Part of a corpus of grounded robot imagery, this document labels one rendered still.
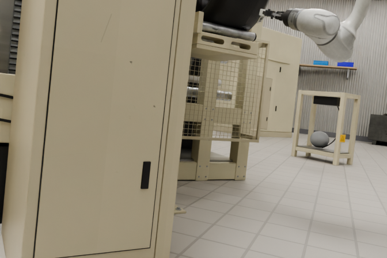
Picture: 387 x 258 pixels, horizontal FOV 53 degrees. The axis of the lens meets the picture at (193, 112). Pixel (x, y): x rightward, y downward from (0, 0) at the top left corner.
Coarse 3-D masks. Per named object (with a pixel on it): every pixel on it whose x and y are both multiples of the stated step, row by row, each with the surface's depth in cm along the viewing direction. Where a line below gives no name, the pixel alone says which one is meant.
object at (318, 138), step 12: (300, 96) 459; (312, 96) 480; (324, 96) 442; (336, 96) 424; (348, 96) 421; (360, 96) 437; (300, 108) 459; (312, 108) 479; (300, 120) 461; (312, 120) 478; (312, 132) 480; (324, 132) 450; (336, 132) 420; (312, 144) 456; (324, 144) 446; (336, 144) 419; (336, 156) 418; (348, 156) 433
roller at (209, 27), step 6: (204, 24) 180; (210, 24) 182; (216, 24) 184; (204, 30) 182; (210, 30) 183; (216, 30) 184; (222, 30) 185; (228, 30) 187; (234, 30) 189; (240, 30) 191; (234, 36) 191; (240, 36) 191; (246, 36) 193; (252, 36) 194
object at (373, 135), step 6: (372, 114) 827; (384, 114) 834; (372, 120) 827; (378, 120) 820; (384, 120) 815; (372, 126) 826; (378, 126) 820; (384, 126) 814; (372, 132) 826; (378, 132) 820; (384, 132) 814; (372, 138) 826; (378, 138) 819; (384, 138) 814; (372, 144) 826
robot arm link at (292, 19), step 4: (296, 8) 156; (300, 8) 155; (292, 12) 155; (296, 12) 153; (292, 16) 154; (296, 16) 152; (288, 20) 156; (292, 20) 154; (296, 20) 152; (292, 24) 155; (296, 24) 152; (292, 28) 157; (296, 28) 154
